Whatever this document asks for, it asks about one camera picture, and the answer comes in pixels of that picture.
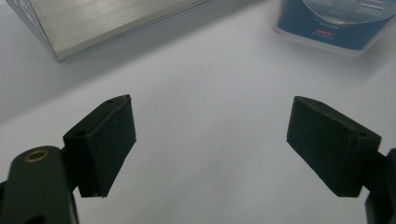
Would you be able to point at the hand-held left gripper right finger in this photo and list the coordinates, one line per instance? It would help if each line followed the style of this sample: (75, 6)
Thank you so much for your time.
(330, 146)

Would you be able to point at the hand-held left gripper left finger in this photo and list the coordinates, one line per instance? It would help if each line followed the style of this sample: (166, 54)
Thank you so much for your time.
(102, 146)

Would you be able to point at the silver metal box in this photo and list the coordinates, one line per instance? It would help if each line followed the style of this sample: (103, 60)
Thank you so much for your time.
(102, 21)

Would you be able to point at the blue and white packet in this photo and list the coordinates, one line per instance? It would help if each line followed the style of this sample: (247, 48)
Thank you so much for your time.
(336, 21)

